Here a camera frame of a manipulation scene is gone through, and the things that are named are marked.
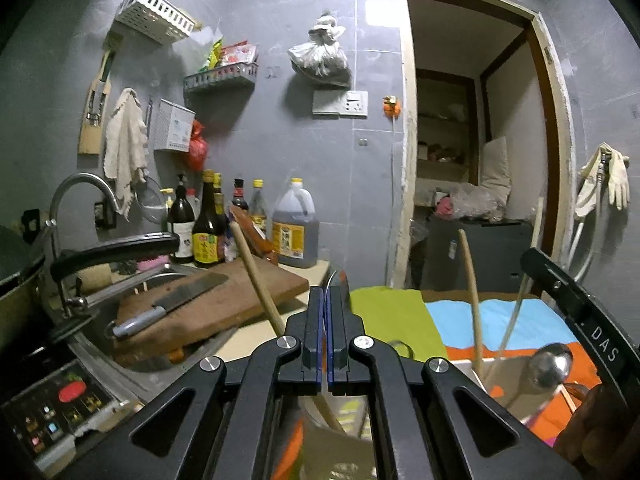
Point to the white crumpled plastic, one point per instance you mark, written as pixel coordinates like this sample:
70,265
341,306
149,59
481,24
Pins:
205,37

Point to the cooking oil jug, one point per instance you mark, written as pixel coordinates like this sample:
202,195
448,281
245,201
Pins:
295,220

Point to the green yellow snack packet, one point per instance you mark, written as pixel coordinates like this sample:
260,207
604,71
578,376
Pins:
212,57

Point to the grey cabinet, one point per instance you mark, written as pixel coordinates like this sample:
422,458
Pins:
495,255

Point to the kitchen cleaver knife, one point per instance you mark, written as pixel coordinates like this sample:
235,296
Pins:
185,292

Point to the dark bottle white label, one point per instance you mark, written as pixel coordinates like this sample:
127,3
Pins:
180,230

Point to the white perforated box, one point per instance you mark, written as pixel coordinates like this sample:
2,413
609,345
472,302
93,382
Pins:
172,125

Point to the steel sink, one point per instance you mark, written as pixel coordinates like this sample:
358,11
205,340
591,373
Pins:
130,375

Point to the dark bottle yellow cap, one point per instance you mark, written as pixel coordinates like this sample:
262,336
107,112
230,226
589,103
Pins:
219,195

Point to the white wall basket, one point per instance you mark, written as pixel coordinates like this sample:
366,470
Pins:
150,15

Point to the grey wall rack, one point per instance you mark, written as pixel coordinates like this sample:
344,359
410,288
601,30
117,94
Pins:
220,79

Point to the soy sauce bottle yellow label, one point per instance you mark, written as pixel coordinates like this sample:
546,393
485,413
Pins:
207,245

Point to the wall switch socket panel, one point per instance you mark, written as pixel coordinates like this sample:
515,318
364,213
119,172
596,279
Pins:
340,102

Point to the dark wok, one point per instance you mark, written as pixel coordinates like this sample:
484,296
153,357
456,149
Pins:
17,280

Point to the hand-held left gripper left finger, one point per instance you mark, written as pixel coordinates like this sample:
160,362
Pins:
320,335

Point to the induction cooker control panel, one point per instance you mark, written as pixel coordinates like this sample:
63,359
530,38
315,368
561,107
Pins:
50,410

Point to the cream rubber glove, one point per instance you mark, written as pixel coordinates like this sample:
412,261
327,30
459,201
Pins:
587,200
620,180

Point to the pink packet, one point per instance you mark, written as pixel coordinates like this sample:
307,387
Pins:
444,207

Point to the white plastic utensil basket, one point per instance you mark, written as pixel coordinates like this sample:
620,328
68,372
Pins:
462,366

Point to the colour-block cloth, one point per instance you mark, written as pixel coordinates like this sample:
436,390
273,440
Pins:
390,310

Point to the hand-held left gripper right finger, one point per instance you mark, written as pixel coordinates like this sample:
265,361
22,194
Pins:
337,335

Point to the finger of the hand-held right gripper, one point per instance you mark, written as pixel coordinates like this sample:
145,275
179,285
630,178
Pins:
555,285

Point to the clear bottle yellow cap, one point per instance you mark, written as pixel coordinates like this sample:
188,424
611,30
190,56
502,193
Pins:
257,210

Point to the steel round soup spoon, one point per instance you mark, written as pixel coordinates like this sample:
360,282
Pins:
552,365

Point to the wooden cutting board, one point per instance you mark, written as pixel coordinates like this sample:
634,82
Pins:
225,300

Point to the white pillow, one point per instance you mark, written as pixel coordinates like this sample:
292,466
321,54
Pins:
495,170

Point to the red plastic bag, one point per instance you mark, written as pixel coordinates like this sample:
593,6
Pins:
198,150

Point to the pink soap dish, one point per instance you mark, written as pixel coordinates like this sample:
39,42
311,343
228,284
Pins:
150,265

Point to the crumpled clear plastic bag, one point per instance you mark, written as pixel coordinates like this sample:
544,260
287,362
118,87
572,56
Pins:
475,202

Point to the steel sink faucet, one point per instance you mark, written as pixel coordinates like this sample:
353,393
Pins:
75,180

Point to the yellow sponge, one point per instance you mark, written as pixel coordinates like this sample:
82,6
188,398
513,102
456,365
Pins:
95,277

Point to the orange plug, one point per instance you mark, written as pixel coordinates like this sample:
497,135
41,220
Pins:
392,106

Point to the hanging plastic bag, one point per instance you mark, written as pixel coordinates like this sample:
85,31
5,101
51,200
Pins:
320,62

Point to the red snack packet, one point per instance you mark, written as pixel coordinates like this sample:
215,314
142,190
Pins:
240,54

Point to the metal wall tap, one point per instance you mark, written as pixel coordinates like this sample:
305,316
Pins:
606,152

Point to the wooden wall knife block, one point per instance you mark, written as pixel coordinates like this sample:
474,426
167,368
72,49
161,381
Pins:
92,135

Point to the hanging cream towel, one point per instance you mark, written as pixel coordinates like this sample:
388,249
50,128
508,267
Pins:
125,145

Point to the dark bottle red label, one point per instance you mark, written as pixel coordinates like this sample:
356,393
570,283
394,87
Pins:
240,197

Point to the wooden door frame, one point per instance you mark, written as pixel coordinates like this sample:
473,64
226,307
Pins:
409,160

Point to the wooden shelf unit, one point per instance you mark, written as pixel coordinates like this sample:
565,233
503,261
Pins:
445,165

